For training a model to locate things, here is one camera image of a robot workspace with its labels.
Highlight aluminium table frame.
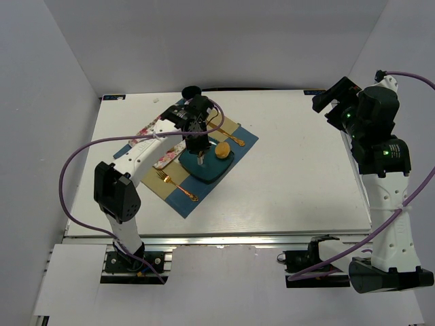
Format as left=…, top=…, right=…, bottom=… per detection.
left=47, top=90, right=370, bottom=325

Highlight right table logo sticker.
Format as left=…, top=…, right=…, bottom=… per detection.
left=303, top=90, right=325, bottom=96

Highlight teal square plate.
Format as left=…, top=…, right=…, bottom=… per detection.
left=179, top=137, right=234, bottom=184

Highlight metal tongs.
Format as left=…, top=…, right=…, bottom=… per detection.
left=197, top=151, right=205, bottom=166

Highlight floral rectangular tray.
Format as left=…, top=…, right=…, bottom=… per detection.
left=128, top=116, right=186, bottom=169

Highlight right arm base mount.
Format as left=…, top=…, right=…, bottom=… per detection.
left=277, top=250, right=320, bottom=274

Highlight left table logo sticker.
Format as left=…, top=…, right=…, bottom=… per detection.
left=102, top=94, right=126, bottom=101

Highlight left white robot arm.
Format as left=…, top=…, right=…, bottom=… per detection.
left=94, top=94, right=214, bottom=258

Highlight gold fork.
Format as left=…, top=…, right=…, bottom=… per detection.
left=156, top=170, right=199, bottom=202

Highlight white foam board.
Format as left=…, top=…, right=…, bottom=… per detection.
left=34, top=244, right=106, bottom=316

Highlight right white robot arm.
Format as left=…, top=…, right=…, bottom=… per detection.
left=306, top=71, right=434, bottom=293

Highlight round orange bun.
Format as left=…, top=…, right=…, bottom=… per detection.
left=215, top=142, right=231, bottom=160

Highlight gold butter knife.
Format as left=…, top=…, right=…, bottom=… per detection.
left=207, top=122, right=245, bottom=147

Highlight dark green mug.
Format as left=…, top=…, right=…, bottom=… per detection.
left=181, top=86, right=202, bottom=101

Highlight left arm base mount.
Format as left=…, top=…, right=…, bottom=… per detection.
left=103, top=251, right=166, bottom=276

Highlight table logo sticker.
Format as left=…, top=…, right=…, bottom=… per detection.
left=102, top=94, right=126, bottom=101
left=303, top=90, right=325, bottom=96

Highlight blue and beige placemat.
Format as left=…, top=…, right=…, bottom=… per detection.
left=113, top=98, right=260, bottom=219

